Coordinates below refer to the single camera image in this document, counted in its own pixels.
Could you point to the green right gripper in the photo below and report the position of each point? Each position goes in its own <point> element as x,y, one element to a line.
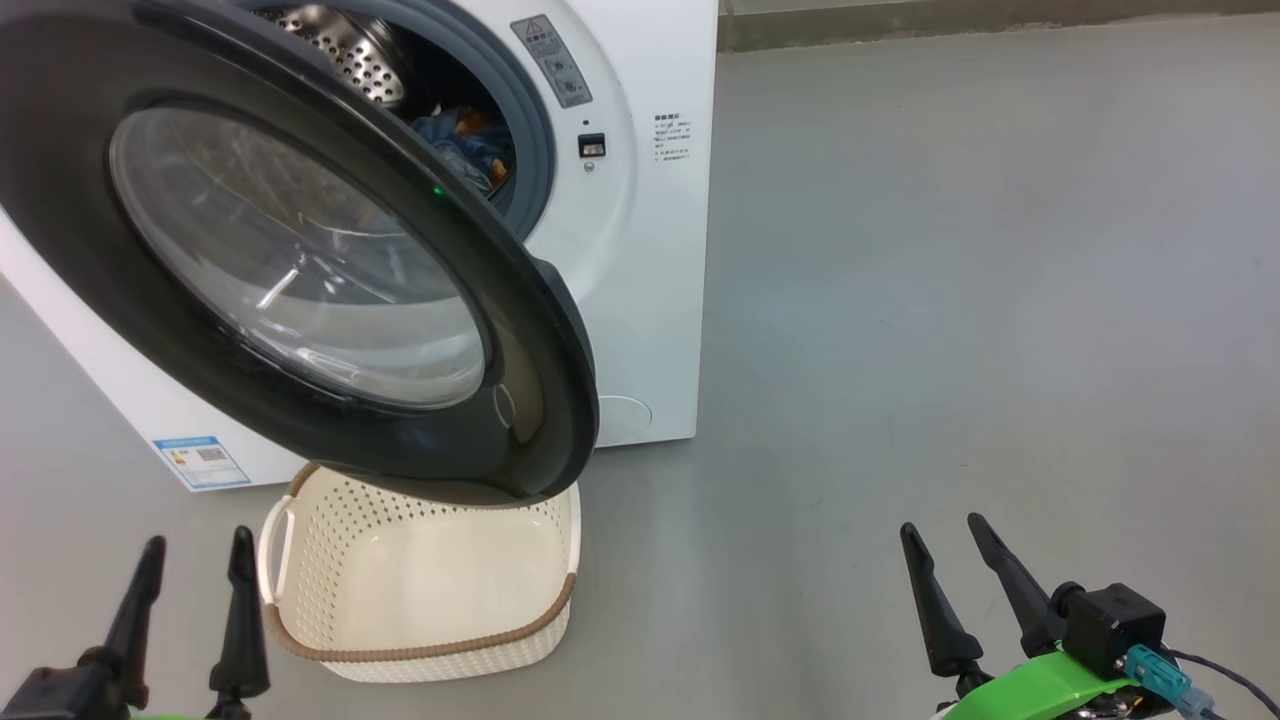
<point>1040,690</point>

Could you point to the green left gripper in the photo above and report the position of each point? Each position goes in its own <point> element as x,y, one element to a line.
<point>60,695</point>

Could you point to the black round glass washer door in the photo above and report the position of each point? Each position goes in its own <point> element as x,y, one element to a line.
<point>540,330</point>

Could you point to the white front-load washing machine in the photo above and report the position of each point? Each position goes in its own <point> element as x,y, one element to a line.
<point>650,300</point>

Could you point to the black door latch slot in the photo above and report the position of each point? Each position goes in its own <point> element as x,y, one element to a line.
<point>591,146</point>

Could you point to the stainless steel washing machine drum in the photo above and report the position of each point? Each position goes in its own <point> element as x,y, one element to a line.
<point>350,55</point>

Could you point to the blue energy label sticker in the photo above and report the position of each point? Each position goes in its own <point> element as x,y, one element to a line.
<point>203,463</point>

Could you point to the cream perforated laundry basket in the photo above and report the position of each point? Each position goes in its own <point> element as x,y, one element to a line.
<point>430,590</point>

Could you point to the round white filter cover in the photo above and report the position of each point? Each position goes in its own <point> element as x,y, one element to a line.
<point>628,420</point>

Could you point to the small printed text label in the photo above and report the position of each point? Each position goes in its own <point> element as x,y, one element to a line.
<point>672,138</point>

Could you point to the grey warning sticker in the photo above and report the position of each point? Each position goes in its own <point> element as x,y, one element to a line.
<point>552,60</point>

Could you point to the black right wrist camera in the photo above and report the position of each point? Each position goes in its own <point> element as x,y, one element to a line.
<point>1110,630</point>

